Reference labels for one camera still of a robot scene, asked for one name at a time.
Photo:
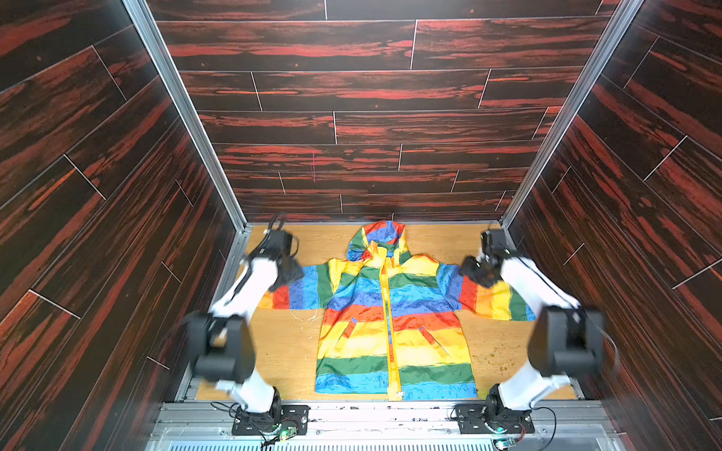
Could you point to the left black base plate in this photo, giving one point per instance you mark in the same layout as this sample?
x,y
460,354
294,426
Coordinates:
x,y
255,424

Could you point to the green circuit board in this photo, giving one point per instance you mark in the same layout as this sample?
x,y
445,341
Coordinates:
x,y
286,433
504,444

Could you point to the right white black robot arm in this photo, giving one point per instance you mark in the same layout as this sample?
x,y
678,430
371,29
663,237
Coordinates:
x,y
567,342

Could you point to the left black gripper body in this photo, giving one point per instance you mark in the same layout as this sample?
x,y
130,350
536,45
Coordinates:
x,y
294,272

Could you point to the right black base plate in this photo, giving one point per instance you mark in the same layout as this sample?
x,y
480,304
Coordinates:
x,y
478,419

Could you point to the aluminium front rail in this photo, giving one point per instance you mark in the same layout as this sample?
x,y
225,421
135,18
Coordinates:
x,y
378,425

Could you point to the left green circuit board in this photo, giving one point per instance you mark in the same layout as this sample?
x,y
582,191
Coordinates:
x,y
286,433

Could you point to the right green circuit board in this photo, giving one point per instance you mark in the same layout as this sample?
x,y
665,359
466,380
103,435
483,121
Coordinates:
x,y
504,444

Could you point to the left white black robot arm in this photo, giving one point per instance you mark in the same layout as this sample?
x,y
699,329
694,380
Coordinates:
x,y
220,347

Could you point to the rainbow striped zip jacket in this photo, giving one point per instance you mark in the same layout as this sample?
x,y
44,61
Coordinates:
x,y
390,324

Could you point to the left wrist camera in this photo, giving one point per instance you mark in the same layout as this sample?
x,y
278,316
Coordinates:
x,y
276,244

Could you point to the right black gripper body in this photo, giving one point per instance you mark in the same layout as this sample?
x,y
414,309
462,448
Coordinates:
x,y
477,271

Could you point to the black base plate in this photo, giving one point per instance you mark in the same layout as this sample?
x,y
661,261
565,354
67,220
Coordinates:
x,y
255,424
478,419

